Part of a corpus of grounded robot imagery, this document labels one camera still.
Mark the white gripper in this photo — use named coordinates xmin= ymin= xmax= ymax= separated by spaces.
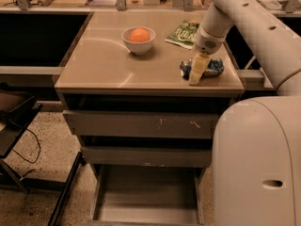
xmin=188 ymin=25 xmax=226 ymax=85

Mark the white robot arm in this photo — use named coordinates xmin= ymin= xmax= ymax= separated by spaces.
xmin=195 ymin=0 xmax=301 ymax=226

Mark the grey drawer cabinet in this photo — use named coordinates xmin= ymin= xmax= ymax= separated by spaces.
xmin=54 ymin=10 xmax=246 ymax=226

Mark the top grey drawer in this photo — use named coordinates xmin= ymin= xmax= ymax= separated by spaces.
xmin=63 ymin=110 xmax=218 ymax=139

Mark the grey drawer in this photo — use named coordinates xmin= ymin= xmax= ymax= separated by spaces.
xmin=89 ymin=165 xmax=206 ymax=226
xmin=63 ymin=110 xmax=218 ymax=139
xmin=81 ymin=146 xmax=212 ymax=168

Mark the middle grey drawer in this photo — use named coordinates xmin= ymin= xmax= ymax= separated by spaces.
xmin=81 ymin=146 xmax=212 ymax=168

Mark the bottom grey drawer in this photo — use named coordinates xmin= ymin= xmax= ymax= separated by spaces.
xmin=89 ymin=165 xmax=206 ymax=226

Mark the green chip bag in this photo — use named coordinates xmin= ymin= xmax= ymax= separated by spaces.
xmin=166 ymin=20 xmax=199 ymax=50

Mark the white ceramic bowl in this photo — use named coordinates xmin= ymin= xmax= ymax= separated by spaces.
xmin=121 ymin=26 xmax=156 ymax=55

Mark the orange fruit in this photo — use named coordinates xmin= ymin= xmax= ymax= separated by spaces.
xmin=129 ymin=28 xmax=151 ymax=42

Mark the black side cart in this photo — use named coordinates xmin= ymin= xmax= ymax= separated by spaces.
xmin=0 ymin=82 xmax=87 ymax=226

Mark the black cable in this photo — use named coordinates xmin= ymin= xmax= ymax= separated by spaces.
xmin=8 ymin=120 xmax=42 ymax=165

